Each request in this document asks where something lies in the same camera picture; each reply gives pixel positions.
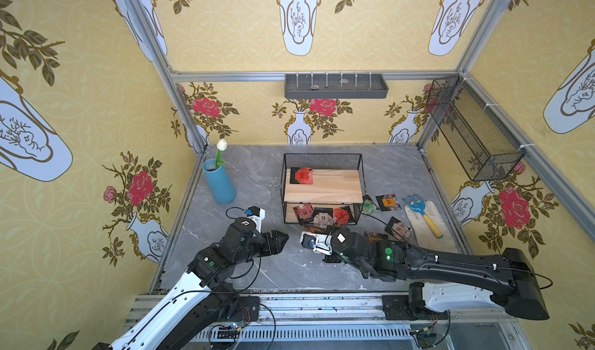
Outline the green label tea bag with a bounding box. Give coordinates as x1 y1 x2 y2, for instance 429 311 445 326
361 195 380 215

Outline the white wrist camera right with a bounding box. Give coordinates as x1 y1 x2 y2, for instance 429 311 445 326
300 232 333 256

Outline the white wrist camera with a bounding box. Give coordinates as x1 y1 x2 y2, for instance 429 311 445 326
300 232 333 256
245 206 266 227

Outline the white tulip flower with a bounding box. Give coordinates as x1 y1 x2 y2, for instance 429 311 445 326
215 139 228 170

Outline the red tea bag lower shelf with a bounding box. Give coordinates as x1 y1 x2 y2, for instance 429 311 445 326
333 207 352 225

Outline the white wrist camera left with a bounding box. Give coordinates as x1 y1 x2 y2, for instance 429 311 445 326
245 206 266 227

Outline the red label tea bag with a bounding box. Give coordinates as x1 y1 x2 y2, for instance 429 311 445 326
290 167 314 185

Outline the black wire wall basket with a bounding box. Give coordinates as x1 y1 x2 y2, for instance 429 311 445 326
426 77 525 181

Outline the blue vase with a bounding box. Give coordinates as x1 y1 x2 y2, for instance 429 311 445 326
202 159 236 204

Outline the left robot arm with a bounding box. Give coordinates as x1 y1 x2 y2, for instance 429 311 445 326
94 216 289 349

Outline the black wire mesh shelf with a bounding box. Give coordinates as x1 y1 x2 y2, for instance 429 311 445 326
280 153 366 225

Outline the blue garden hand rake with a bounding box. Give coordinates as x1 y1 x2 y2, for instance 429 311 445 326
402 195 444 238

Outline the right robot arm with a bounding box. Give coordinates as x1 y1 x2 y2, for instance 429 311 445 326
322 228 549 321

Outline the grey wall rack tray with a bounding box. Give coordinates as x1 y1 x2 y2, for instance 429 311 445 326
284 72 389 100

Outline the orange label tea bag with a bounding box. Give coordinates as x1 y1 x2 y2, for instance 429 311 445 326
376 194 401 212

